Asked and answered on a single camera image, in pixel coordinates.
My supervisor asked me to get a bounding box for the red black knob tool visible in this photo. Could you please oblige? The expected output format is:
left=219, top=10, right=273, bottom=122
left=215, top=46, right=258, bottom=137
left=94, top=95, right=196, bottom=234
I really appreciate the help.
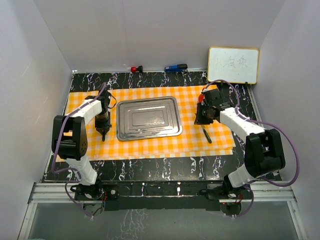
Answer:
left=130, top=65, right=143, bottom=73

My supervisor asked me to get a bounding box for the orange translucent cup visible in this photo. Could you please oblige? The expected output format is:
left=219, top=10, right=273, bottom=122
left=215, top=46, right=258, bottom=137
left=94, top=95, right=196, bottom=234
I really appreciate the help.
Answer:
left=198, top=94, right=204, bottom=103

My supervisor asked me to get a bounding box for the silver metal tray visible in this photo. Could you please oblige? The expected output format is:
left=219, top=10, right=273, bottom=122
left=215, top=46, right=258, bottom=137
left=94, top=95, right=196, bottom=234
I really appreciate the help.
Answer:
left=116, top=96, right=183, bottom=142

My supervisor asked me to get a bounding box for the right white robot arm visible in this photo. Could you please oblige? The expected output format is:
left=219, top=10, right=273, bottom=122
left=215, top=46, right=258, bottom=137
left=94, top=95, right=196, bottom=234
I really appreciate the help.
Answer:
left=194, top=89, right=286, bottom=199

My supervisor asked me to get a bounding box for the yellow checkered tablecloth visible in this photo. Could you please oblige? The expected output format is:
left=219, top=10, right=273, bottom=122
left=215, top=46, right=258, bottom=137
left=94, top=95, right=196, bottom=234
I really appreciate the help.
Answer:
left=54, top=84, right=237, bottom=162

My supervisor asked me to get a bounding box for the blue marker pen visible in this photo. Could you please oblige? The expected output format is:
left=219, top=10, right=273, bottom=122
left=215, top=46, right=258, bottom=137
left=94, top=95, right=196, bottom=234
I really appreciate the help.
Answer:
left=164, top=63, right=188, bottom=73

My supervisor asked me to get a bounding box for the aluminium frame rail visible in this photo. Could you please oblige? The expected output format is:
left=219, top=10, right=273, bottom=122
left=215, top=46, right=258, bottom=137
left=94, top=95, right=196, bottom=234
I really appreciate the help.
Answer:
left=18, top=180, right=308, bottom=240

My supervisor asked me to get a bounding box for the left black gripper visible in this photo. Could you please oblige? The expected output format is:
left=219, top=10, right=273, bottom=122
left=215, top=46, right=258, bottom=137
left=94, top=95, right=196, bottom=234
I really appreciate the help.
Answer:
left=95, top=111, right=112, bottom=134

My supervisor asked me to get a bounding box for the small whiteboard yellow frame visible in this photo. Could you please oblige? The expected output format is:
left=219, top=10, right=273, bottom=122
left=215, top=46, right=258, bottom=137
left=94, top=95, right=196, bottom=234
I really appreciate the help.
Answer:
left=207, top=46, right=260, bottom=85

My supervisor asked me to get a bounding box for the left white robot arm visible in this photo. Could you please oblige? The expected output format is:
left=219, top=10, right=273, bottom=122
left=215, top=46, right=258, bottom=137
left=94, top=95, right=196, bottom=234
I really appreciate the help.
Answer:
left=51, top=90, right=112, bottom=200

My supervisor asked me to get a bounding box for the black handled table knife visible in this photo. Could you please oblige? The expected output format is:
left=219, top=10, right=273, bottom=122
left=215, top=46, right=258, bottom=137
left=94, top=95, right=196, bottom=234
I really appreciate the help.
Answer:
left=201, top=125, right=212, bottom=144

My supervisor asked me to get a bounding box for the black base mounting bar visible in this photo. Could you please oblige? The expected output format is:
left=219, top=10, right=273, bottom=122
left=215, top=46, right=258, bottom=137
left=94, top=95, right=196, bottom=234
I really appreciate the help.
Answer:
left=74, top=180, right=251, bottom=212

